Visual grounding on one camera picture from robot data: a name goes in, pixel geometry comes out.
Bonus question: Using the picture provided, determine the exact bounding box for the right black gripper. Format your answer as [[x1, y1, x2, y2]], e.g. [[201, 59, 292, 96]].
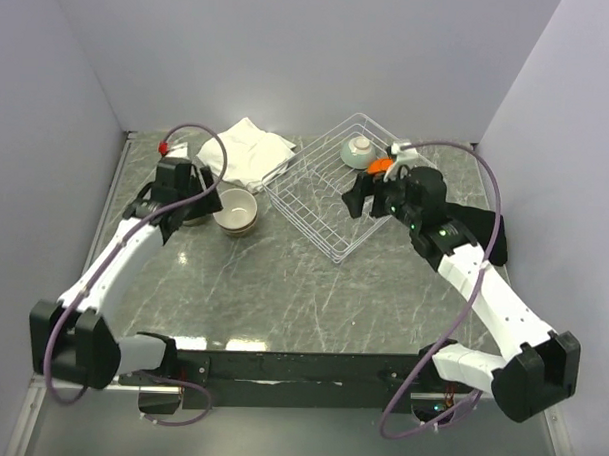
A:
[[341, 161, 423, 229]]

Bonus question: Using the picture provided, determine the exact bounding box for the orange bowl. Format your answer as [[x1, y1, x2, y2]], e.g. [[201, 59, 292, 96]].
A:
[[366, 158, 394, 175]]

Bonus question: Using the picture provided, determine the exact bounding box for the pale green ribbed bowl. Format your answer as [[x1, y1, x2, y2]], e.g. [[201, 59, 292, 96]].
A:
[[340, 136, 377, 170]]

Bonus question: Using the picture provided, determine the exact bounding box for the black patterned bowl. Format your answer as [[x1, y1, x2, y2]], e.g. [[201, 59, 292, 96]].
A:
[[183, 214, 213, 227]]

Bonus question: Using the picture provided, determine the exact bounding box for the beige speckled bowl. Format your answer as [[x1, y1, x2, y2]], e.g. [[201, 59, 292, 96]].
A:
[[214, 188, 258, 229]]

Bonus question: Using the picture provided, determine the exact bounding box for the red floral bowl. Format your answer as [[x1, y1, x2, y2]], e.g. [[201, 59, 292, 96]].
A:
[[219, 219, 257, 238]]

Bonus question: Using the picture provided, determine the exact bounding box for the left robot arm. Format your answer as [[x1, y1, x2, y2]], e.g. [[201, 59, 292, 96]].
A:
[[29, 157, 222, 389]]

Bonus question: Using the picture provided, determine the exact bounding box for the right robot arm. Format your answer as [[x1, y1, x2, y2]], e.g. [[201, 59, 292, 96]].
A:
[[342, 165, 582, 423]]

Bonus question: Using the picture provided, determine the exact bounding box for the white folded cloth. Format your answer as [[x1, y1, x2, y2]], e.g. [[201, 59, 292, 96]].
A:
[[219, 117, 296, 193]]

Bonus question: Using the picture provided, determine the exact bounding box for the black folded cloth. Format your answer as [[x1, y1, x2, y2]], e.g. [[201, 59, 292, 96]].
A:
[[446, 203, 509, 267]]

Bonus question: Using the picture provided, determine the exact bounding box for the black base bar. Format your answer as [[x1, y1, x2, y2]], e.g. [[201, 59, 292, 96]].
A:
[[115, 344, 474, 425]]

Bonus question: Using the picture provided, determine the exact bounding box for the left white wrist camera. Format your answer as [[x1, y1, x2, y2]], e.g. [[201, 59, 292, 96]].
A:
[[158, 141, 190, 160]]

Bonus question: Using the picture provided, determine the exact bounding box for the white wire dish rack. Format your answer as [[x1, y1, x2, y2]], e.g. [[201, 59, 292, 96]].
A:
[[262, 113, 397, 263]]

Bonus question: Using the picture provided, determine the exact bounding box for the aluminium frame rail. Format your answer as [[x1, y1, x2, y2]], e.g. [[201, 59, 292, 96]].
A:
[[0, 128, 127, 456]]

